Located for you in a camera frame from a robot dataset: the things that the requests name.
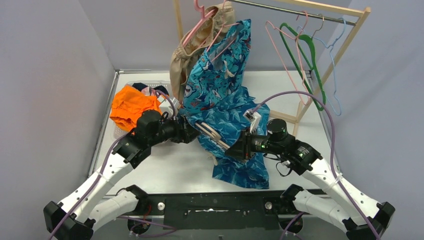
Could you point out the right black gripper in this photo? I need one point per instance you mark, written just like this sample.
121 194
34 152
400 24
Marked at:
243 149

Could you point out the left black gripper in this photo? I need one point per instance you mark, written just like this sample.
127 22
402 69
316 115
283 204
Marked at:
185 130

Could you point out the wooden hanger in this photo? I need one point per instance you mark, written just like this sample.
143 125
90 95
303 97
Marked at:
213 135

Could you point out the dark blue whale shorts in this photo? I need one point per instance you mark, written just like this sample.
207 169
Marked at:
227 119

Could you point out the navy blue shorts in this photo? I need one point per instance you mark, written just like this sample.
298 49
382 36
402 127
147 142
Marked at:
149 90

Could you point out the orange shorts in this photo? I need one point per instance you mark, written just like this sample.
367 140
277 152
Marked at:
128 105

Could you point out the white perforated plastic basket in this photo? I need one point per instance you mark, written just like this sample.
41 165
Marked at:
118 132

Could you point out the green plastic hanger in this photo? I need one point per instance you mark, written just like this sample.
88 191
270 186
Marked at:
310 61

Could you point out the light blue wire hanger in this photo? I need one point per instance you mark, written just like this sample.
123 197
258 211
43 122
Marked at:
330 48

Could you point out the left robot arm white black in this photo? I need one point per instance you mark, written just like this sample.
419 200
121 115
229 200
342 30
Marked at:
83 212

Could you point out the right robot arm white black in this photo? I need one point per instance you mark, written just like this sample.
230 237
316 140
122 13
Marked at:
357 215

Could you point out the light blue shark shorts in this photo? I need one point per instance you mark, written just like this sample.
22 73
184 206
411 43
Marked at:
219 71

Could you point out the beige shorts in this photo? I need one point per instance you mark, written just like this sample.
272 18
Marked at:
183 59

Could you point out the thin pink hanger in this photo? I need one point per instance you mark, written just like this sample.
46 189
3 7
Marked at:
225 28

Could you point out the pink plastic hanger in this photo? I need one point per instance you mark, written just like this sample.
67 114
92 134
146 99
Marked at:
204 16

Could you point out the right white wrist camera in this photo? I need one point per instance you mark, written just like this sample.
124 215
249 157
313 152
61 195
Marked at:
258 120

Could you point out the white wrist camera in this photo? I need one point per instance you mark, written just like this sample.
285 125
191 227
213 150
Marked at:
171 106
258 120

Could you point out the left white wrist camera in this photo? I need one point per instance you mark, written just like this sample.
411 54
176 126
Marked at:
171 106

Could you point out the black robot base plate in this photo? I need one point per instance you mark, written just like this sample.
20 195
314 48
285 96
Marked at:
219 210

